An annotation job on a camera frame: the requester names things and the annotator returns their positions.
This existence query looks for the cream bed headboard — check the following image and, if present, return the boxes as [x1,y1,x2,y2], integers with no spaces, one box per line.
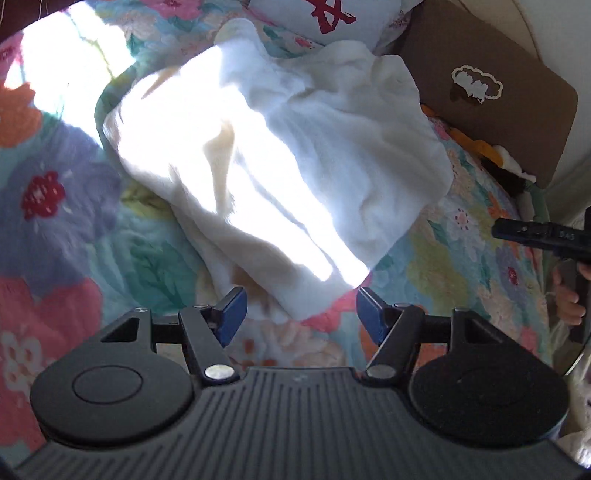
[522,0,591,88]

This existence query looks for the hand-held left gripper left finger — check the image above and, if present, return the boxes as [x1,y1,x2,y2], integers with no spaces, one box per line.
[99,286,249,386]

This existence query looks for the white cushion red character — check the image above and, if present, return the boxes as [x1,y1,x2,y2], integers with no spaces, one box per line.
[249,0,411,46]

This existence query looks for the green crocodile plush toy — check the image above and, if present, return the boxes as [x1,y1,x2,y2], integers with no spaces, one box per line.
[519,178,552,232]

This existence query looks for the floral bedspread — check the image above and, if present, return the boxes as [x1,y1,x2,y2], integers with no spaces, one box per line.
[0,0,555,457]

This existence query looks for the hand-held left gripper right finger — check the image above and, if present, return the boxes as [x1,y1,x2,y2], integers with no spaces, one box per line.
[356,286,506,381]

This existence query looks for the white fleece jacket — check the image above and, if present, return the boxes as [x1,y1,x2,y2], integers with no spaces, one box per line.
[102,18,454,321]

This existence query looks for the pink floral pillow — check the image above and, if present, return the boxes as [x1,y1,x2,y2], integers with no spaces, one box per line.
[376,9,419,54]

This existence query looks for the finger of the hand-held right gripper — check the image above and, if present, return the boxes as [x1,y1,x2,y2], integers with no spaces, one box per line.
[491,217,552,247]

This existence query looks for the person's right hand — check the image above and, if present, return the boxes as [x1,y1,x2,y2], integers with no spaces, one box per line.
[553,266,591,325]

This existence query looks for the brown pillow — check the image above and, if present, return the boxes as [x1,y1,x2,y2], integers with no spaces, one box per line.
[397,0,579,190]

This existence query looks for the black white orange plush toy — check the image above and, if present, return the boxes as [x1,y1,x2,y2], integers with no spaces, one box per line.
[420,104,539,197]

